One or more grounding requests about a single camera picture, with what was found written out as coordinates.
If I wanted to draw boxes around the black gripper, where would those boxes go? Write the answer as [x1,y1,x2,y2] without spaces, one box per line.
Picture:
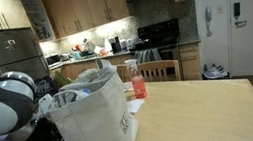
[25,115,74,141]

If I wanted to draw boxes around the white canvas tote bag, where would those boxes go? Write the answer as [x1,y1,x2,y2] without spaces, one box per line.
[33,55,148,141]

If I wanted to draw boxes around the blue chips bag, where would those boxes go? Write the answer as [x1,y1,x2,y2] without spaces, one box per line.
[32,74,63,100]

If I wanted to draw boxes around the yellow-green snack bag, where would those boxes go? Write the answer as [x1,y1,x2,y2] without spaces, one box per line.
[51,70,73,90]

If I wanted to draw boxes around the blue white box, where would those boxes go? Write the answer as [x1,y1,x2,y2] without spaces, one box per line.
[75,86,93,99]

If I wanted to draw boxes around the black toaster oven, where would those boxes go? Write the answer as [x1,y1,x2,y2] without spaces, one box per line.
[43,51,63,69]

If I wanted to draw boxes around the stainless steel refrigerator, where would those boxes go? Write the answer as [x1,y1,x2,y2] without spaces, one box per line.
[0,22,59,86]

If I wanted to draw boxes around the teal cup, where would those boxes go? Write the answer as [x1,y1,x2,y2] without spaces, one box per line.
[72,50,84,62]

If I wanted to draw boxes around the orange kitchen utensil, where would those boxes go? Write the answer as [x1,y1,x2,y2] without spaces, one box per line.
[74,43,85,54]

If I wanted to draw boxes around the white paper sheet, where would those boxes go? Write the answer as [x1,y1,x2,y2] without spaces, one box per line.
[125,95,147,116]

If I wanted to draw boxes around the white red fridge magnet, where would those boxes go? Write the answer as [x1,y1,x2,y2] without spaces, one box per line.
[4,37,18,52]

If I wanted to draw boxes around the clear glass pitcher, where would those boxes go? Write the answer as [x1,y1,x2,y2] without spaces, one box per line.
[82,38,98,56]

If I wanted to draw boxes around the orange spray bottle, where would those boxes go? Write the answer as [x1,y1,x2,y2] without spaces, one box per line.
[119,57,153,101]

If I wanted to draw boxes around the black coffee maker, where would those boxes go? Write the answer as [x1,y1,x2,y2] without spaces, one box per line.
[108,35,125,55]

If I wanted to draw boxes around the open glassware shelf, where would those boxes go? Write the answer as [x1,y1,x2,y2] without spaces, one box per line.
[14,0,61,43]

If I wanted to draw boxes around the striped dish towel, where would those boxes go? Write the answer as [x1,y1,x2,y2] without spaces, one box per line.
[133,45,164,69]

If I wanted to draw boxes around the black kitchen stove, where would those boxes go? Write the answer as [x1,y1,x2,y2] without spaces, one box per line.
[127,11,187,71]

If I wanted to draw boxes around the wooden drawer cabinet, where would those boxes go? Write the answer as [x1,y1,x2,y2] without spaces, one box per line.
[173,39,208,84]

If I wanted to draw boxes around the white blue sneaker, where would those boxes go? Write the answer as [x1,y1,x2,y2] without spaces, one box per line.
[211,62,230,80]
[201,63,224,83]

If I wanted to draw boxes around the black door lock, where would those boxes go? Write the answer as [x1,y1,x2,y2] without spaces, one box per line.
[230,1,244,21]

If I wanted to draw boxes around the wooden wall cabinets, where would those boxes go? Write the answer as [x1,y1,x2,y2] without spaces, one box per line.
[34,0,134,50]

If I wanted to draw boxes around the grey wall phone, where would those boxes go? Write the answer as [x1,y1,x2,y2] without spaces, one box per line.
[200,5,217,39]

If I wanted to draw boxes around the white light switch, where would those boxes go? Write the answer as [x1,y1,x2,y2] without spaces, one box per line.
[216,4,226,15]

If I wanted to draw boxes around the silver door handle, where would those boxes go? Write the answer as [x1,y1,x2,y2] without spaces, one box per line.
[233,18,248,31]

